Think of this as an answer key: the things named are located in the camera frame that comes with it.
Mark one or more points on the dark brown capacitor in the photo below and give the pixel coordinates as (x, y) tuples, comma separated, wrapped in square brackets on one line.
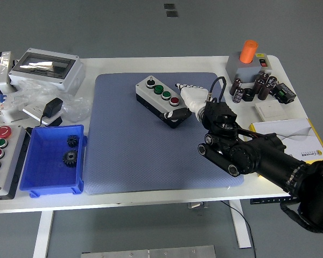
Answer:
[(263, 76), (258, 85), (235, 86), (264, 92), (238, 95), (272, 80)]

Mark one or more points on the grey switch box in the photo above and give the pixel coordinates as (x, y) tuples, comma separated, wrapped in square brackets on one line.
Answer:
[(247, 70)]

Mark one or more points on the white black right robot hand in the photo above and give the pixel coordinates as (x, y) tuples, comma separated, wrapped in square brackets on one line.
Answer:
[(193, 96)]

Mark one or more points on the grey-blue table mat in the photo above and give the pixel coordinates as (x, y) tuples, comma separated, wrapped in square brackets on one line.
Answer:
[(123, 161)]

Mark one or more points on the orange cylinder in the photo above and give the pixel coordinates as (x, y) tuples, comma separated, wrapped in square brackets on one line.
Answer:
[(248, 51)]

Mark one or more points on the grey enclosure with clear lid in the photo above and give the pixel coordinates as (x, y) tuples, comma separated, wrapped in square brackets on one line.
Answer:
[(56, 79)]

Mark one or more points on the black module with green terminal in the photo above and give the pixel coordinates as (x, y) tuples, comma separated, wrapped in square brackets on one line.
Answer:
[(284, 92)]

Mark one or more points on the grey under-table bracket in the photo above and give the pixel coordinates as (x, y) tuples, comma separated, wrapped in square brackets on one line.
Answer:
[(196, 205)]

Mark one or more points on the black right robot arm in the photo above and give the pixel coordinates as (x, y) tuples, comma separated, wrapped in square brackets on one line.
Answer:
[(272, 158)]

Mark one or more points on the white socket panel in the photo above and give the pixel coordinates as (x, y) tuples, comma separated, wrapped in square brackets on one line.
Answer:
[(33, 110)]

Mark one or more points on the yellow white cardboard box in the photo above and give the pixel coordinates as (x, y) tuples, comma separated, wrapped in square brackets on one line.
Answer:
[(298, 129)]

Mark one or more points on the grey five-button control box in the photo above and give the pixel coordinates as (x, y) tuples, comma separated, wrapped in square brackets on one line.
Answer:
[(8, 172)]

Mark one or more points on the grey four-button control box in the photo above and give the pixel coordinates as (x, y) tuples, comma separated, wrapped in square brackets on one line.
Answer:
[(150, 94)]

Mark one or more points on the clear plastic bag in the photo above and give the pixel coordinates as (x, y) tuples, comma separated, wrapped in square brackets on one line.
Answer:
[(75, 107)]

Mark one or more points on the blue plastic bin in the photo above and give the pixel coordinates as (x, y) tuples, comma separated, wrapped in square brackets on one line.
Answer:
[(48, 174)]

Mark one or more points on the dark floor plate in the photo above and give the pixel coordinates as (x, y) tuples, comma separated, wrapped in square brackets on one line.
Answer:
[(169, 6), (171, 14)]

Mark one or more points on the grey metal plate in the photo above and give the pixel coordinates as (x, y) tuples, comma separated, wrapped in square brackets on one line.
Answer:
[(150, 252)]

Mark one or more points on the white blue plug adapter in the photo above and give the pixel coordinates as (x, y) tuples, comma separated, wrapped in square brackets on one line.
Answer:
[(5, 114)]

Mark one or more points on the large black gear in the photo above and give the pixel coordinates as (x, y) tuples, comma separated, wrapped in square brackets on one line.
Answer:
[(70, 158)]

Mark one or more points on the white wall switch panel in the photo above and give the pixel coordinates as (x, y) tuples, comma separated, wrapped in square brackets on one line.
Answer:
[(270, 110)]

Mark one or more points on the black power adapter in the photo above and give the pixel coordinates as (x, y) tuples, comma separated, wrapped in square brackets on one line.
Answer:
[(53, 106)]

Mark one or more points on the white table leg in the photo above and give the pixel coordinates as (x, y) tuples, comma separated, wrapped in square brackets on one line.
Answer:
[(43, 233), (242, 231)]

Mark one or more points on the small black gear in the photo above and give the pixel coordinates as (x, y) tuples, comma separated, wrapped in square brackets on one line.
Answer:
[(73, 141)]

